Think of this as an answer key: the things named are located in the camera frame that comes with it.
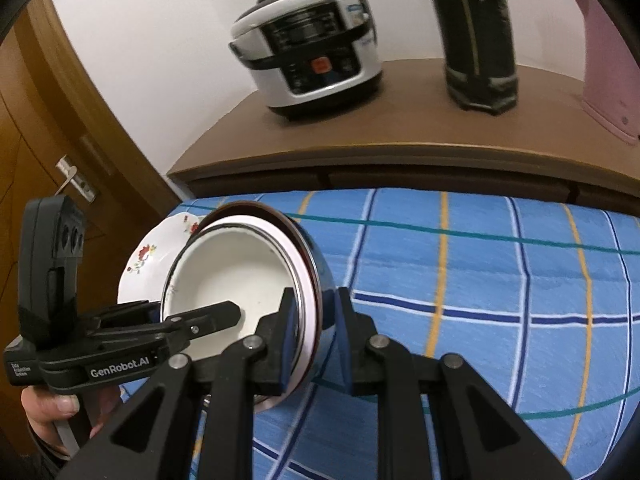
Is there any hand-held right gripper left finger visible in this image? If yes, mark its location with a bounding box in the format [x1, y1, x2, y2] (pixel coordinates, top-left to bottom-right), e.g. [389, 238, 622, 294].
[57, 287, 297, 480]

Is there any metal door handle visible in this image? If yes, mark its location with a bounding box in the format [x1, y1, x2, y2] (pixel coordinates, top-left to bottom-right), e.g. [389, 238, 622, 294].
[55, 156, 97, 204]

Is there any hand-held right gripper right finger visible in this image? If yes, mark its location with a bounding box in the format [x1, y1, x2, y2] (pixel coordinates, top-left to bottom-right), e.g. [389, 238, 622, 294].
[336, 285, 573, 480]

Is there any white enamel bowl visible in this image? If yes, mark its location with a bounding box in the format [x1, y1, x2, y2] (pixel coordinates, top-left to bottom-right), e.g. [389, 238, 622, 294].
[161, 222, 306, 366]

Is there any pink plastic bowl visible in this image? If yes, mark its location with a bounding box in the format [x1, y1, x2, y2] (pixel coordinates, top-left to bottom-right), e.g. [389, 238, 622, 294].
[197, 214, 321, 406]

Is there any wooden door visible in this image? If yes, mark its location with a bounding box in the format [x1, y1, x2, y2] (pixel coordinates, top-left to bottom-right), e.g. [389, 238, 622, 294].
[0, 0, 193, 361]

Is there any tall black thermos flask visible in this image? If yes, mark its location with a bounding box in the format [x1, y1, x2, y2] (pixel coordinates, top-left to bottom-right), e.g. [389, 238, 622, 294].
[419, 0, 519, 113]

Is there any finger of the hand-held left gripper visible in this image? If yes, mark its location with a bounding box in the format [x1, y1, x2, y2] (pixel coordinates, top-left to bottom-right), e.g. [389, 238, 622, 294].
[82, 300, 163, 333]
[164, 300, 243, 342]

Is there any person's left hand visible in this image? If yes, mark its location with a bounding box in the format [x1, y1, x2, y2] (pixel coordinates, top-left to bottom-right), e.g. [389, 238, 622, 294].
[21, 385, 121, 442]

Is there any brown wooden cabinet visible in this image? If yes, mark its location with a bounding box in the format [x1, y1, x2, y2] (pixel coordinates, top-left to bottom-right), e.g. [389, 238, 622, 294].
[166, 57, 640, 206]

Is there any white plate with red flowers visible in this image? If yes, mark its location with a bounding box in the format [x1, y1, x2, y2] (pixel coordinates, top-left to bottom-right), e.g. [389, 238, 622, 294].
[117, 211, 203, 306]

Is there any pink electric kettle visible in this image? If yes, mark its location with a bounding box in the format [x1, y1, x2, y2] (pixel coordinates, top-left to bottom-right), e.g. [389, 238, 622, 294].
[571, 0, 640, 147]

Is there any blue plaid tablecloth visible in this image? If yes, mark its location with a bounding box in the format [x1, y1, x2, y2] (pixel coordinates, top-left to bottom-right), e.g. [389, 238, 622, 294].
[120, 187, 640, 480]

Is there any stainless steel bowl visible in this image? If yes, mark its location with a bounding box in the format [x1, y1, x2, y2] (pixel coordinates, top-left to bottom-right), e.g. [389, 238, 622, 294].
[200, 202, 336, 413]

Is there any white and black rice cooker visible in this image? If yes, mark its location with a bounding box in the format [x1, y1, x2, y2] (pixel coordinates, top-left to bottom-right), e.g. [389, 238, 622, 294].
[229, 0, 385, 122]

